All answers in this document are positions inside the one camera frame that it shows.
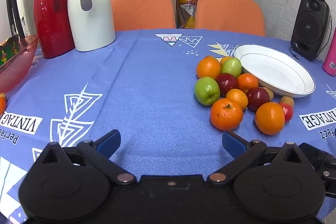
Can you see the small orange fruit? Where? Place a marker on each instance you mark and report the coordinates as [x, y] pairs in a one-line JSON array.
[[1, 106]]

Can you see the red thermos jug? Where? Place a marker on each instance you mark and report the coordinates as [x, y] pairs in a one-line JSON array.
[[51, 11]]

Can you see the large orange with stem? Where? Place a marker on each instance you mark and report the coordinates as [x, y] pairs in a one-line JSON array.
[[226, 114]]

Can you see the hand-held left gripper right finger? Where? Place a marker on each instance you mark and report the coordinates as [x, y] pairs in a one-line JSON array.
[[233, 140]]

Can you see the orange chair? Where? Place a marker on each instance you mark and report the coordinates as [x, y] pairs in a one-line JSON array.
[[143, 10], [228, 14]]

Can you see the pink bottle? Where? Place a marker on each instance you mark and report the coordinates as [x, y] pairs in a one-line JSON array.
[[331, 61]]

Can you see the small green apple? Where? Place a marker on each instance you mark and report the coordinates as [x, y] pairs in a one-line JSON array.
[[232, 67]]

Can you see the red plastic bowl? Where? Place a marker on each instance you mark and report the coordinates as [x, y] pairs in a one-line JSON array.
[[15, 71]]

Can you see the small tangerine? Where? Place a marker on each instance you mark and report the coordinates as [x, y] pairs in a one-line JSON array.
[[237, 98], [248, 81], [225, 60]]

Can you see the black speaker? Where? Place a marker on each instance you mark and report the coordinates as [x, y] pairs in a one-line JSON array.
[[309, 24]]

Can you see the blue printed tablecloth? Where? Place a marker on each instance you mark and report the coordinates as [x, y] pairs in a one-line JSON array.
[[147, 98]]

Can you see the white thermos jug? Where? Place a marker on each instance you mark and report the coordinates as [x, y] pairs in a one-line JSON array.
[[92, 27]]

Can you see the white plate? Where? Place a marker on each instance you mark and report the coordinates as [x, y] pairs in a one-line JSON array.
[[275, 74]]

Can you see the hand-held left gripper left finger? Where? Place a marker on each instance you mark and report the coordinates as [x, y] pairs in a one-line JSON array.
[[109, 141]]

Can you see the green gold packet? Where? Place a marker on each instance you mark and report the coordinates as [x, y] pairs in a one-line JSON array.
[[9, 50]]

